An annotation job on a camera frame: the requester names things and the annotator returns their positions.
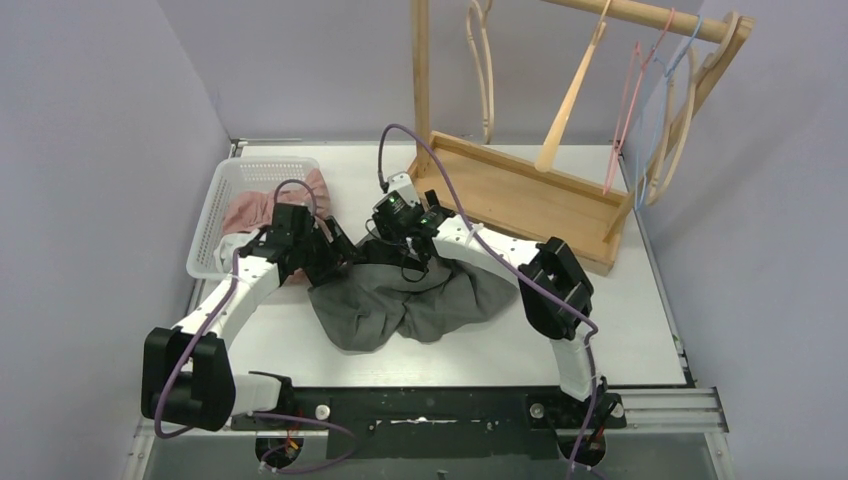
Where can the grey pleated skirt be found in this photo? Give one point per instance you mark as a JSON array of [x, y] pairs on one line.
[[387, 292]]

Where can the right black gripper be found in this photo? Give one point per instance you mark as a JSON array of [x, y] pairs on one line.
[[385, 231]]

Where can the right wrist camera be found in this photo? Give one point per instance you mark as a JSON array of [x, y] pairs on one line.
[[402, 184]]

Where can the pink wire hanger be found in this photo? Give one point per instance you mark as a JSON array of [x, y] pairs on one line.
[[636, 71]]

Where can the wooden hanger at rack end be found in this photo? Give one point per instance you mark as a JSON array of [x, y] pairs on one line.
[[709, 50]]

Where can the pink garment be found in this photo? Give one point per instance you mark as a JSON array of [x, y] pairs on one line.
[[252, 210]]

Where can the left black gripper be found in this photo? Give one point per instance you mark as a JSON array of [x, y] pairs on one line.
[[332, 252]]

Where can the wooden hanger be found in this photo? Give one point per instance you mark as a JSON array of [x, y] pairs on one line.
[[476, 22], [709, 50], [545, 159]]

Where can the white plastic basket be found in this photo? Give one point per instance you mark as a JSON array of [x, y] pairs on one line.
[[231, 181]]

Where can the white garment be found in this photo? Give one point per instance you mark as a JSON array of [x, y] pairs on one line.
[[229, 243]]

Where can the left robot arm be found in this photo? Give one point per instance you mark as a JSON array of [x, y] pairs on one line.
[[187, 377]]

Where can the wooden hanger rack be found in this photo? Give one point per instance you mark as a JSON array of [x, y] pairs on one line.
[[507, 193]]

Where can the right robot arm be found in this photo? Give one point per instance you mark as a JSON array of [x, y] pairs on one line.
[[555, 291]]

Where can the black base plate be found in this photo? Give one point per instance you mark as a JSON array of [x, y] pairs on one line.
[[541, 423]]

